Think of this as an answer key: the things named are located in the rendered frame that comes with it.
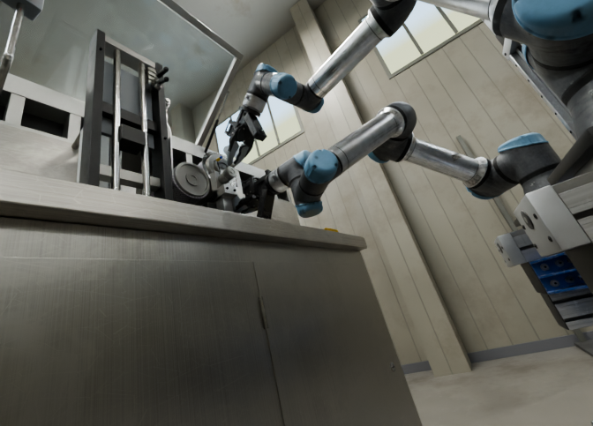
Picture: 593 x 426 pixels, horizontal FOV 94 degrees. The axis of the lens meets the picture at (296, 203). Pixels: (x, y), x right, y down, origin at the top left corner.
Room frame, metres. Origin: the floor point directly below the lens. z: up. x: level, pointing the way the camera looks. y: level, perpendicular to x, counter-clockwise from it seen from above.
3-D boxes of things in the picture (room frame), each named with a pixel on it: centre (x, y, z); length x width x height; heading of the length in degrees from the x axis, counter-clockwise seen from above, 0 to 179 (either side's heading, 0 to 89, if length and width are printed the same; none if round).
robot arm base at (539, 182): (0.83, -0.75, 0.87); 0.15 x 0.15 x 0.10
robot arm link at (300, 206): (0.72, -0.04, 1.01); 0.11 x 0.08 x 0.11; 18
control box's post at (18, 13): (0.39, 0.56, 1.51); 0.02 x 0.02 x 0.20
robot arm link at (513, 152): (0.84, -0.75, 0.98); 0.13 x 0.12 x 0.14; 18
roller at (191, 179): (0.80, 0.40, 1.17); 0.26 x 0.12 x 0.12; 57
